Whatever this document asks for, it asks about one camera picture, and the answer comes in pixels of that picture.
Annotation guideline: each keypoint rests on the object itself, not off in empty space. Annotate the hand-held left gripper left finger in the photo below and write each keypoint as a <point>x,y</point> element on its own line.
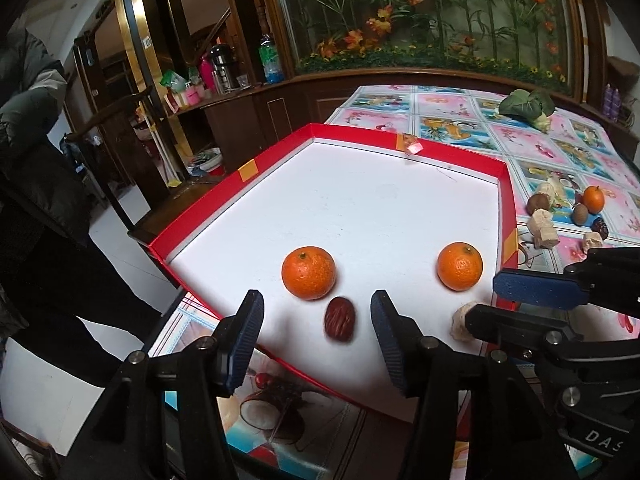
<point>247,340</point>

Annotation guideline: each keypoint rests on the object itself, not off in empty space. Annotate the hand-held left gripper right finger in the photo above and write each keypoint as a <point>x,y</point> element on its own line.
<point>387,340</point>

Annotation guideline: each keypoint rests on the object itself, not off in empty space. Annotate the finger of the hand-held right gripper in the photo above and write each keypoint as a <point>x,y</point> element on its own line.
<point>540,287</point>
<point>515,327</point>

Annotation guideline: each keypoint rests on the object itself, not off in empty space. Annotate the beige rice cake block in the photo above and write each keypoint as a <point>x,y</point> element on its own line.
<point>546,239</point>
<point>541,220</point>

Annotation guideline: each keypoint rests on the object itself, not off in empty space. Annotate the mandarin orange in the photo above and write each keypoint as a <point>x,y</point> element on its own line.
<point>308,272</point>
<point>594,199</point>
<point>460,266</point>

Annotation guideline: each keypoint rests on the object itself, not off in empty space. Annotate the brown kiwi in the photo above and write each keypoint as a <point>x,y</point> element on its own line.
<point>580,214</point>
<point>538,203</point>

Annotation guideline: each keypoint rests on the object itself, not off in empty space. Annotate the red tray with white inside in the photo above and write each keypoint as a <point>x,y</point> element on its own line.
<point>375,210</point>

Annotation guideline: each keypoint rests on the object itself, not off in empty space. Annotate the dark red date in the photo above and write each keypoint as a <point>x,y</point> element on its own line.
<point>601,230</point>

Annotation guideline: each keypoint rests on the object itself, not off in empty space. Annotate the green leafy vegetable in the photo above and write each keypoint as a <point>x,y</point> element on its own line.
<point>525,105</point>

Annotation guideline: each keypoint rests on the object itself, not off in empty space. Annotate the white plastic basin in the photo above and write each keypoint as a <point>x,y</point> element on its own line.
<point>207,160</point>

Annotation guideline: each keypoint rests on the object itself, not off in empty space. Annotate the printed fruit tablecloth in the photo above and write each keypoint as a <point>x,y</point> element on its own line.
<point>450,120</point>

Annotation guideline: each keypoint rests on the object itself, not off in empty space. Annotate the purple bottle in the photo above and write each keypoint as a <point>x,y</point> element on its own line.
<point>616,103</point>
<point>607,100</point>

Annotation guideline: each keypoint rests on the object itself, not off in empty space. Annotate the dark wooden cabinet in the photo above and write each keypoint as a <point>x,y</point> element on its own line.
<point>280,110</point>

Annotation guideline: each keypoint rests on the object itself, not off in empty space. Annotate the pink container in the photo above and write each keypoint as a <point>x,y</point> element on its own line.
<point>190,95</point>

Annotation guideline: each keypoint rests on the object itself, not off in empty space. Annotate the clear glass cup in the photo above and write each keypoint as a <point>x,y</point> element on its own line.
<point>242,80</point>

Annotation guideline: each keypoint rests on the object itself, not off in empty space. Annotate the dark wooden chair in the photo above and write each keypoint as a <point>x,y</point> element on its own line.
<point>115,110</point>

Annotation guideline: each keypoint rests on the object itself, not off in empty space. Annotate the pink bottle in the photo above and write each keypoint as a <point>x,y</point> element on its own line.
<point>205,74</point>

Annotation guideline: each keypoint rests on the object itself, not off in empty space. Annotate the green snack bag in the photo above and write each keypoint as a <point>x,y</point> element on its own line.
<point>172,80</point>

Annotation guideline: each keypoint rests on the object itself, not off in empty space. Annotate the green plastic bottle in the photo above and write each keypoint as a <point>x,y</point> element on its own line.
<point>270,60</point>

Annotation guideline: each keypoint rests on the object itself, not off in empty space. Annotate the framed flower mural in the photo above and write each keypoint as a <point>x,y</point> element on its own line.
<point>425,10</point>

